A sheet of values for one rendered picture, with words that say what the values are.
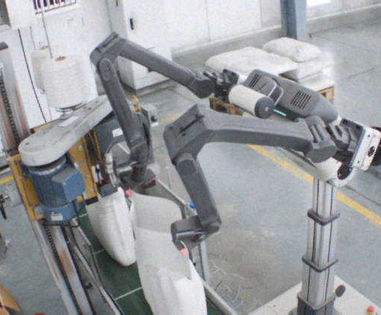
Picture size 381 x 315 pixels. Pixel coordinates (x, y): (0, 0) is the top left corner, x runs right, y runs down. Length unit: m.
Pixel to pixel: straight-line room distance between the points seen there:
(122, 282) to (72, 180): 0.99
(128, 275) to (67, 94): 1.26
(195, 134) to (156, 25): 4.84
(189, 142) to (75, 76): 0.72
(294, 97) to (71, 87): 0.74
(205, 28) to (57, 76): 5.39
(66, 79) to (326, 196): 1.06
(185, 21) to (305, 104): 5.36
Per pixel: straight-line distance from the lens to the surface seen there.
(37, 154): 1.63
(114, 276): 2.57
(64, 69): 1.58
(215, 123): 0.99
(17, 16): 3.98
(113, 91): 1.51
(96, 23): 6.10
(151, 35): 5.77
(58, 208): 1.76
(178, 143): 1.00
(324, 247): 1.96
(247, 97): 1.38
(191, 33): 6.75
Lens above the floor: 2.09
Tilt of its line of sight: 29 degrees down
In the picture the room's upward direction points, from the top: 7 degrees counter-clockwise
